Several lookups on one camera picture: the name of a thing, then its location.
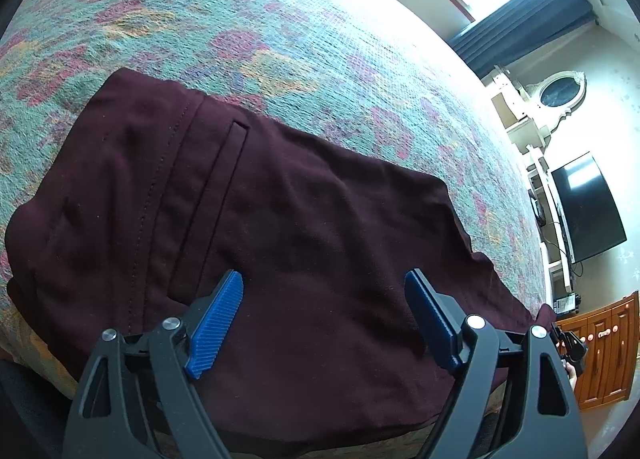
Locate small black device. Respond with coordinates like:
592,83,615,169
554,293,582,316

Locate oval vanity mirror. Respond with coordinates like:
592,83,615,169
517,70,587,140

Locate white television stand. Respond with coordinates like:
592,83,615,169
525,149,576,300

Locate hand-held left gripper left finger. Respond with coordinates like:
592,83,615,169
62,269,246,459

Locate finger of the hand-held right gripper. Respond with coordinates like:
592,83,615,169
551,323,589,376

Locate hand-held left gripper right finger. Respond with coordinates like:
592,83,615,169
404,269,589,459

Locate black cable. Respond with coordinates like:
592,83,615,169
542,223,584,279

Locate white dressing table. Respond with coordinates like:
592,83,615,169
482,66,551,154

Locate black television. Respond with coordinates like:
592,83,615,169
551,151,628,264

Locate maroon pants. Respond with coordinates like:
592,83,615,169
5,68,556,445

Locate floral woven bedspread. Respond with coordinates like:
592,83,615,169
0,0,551,459

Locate wooden cabinet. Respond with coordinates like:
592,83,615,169
555,290,640,410

